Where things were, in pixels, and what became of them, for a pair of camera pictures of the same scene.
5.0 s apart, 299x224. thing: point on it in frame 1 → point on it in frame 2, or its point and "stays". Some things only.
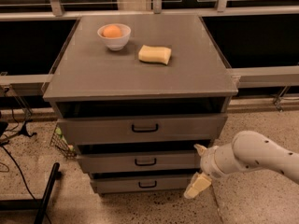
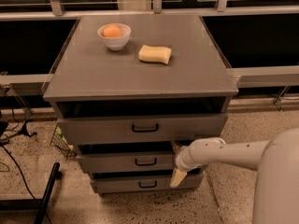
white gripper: [207, 162] → [182, 161]
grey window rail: [239, 77] stays
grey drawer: [143, 129] stays
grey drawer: [138, 162] stays
